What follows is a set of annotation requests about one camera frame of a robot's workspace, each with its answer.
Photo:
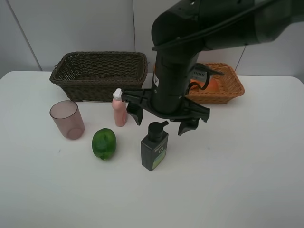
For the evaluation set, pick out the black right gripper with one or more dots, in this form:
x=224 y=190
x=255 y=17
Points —
x=175 y=108

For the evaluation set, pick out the dark green pump bottle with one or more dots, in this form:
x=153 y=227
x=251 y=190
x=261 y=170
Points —
x=154 y=145

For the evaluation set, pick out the pink bottle white cap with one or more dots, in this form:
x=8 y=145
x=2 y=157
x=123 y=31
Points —
x=119 y=107

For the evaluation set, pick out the orange tangerine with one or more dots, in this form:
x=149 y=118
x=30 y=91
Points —
x=212 y=86

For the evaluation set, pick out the translucent purple plastic cup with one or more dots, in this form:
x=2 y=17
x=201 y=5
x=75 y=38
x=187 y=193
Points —
x=68 y=119

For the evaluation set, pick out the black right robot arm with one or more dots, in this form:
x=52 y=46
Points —
x=191 y=26

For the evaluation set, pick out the green lime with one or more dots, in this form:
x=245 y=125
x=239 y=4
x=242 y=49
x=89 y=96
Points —
x=104 y=144

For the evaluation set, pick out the light brown wicker basket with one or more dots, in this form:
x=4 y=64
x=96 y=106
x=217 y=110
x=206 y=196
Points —
x=229 y=84

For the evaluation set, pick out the dark brown wicker basket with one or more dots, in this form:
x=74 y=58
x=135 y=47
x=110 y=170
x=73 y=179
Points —
x=94 y=76

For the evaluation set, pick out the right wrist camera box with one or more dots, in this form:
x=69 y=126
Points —
x=199 y=75

